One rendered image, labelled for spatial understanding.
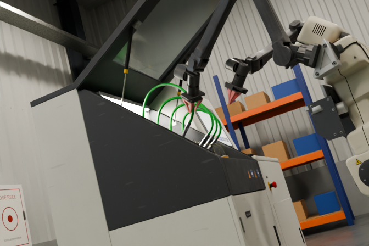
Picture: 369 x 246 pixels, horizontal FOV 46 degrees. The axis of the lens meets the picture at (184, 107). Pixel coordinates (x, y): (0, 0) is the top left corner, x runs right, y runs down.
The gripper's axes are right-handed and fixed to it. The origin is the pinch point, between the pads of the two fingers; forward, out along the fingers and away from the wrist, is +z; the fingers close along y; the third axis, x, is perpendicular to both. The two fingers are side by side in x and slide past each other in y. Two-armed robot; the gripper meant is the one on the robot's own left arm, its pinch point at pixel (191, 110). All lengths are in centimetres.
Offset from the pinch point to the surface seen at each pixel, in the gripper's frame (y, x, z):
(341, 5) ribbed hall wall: -643, -301, 149
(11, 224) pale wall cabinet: 19, -328, 337
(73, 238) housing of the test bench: 65, -3, 46
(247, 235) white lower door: 17, 56, 25
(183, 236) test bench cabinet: 35, 38, 28
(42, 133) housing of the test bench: 57, -44, 14
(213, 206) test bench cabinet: 24, 42, 15
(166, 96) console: -24, -51, 24
